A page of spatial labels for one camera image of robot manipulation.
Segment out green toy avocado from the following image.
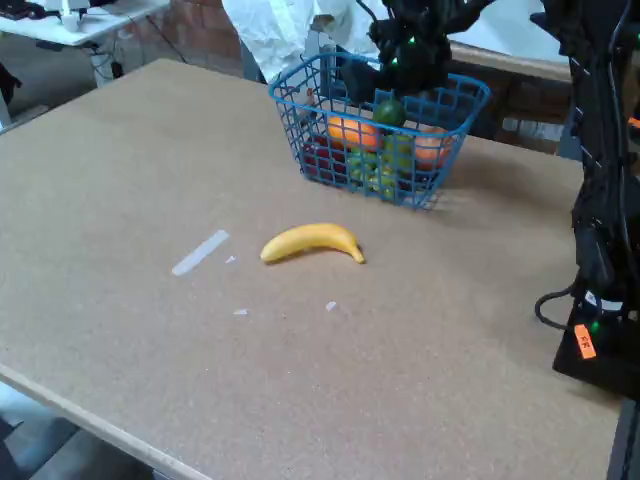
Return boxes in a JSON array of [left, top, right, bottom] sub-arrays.
[[372, 98, 407, 129]]

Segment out orange toy fruit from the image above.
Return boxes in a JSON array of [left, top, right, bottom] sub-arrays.
[[327, 115, 382, 152]]

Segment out dark red toy fruit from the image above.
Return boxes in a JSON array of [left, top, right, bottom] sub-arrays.
[[302, 141, 349, 185]]

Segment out white card with red print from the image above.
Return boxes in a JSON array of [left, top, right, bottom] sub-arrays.
[[288, 84, 317, 110]]

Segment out red-orange toy pomegranate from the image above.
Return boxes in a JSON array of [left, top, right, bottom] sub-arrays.
[[413, 125, 455, 171]]

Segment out wooden workbench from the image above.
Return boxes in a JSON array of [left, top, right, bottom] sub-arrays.
[[449, 42, 586, 156]]

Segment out green toy grapes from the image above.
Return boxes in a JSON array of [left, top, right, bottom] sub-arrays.
[[347, 133, 417, 200]]

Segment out yellow toy banana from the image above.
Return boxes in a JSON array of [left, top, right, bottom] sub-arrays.
[[259, 222, 367, 266]]

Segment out grey power outlet box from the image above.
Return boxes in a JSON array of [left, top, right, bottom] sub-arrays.
[[557, 99, 585, 161]]

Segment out long white tape strip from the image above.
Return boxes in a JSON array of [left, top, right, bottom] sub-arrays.
[[171, 229, 230, 277]]

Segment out white desk leg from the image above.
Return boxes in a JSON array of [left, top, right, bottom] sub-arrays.
[[88, 42, 115, 89]]

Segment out white desk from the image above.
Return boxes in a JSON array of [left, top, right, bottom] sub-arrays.
[[0, 0, 171, 49]]

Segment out white object on desk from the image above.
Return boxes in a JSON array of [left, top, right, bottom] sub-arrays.
[[59, 0, 86, 32]]

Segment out black table leg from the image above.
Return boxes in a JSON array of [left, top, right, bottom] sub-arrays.
[[606, 397, 640, 480]]

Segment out looped black camera cable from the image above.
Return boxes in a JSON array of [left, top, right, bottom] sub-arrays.
[[354, 0, 381, 26]]

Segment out blue wire basket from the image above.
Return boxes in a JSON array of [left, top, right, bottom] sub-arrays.
[[268, 52, 492, 211]]

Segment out black base cable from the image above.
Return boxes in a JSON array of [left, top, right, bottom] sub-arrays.
[[534, 286, 582, 332]]

